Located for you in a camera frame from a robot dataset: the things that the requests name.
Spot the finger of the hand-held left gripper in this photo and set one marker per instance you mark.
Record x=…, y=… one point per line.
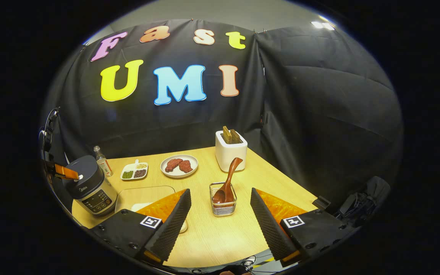
x=65, y=172

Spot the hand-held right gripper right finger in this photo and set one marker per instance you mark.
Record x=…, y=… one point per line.
x=269, y=229

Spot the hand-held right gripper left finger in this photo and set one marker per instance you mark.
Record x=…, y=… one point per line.
x=172, y=225

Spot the grey rice cooker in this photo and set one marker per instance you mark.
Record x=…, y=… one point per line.
x=90, y=187

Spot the brown wooden spoon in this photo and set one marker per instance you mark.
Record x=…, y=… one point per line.
x=229, y=179

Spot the small clear bottle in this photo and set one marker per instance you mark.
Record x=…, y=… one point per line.
x=103, y=162

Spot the clear rectangular tray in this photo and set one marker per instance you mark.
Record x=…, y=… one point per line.
x=143, y=194

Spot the white round plate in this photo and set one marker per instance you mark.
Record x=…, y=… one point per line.
x=178, y=174

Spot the red meat piece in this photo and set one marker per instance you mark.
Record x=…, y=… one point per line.
x=186, y=166
x=172, y=165

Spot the white divided grain dish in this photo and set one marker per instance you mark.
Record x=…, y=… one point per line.
x=134, y=172

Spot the white toaster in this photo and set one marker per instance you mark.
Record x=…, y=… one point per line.
x=230, y=156

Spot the brown toast slice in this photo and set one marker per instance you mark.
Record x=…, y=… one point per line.
x=235, y=136
x=226, y=135

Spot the dark cloth bundle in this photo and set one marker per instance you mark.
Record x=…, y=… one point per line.
x=365, y=198

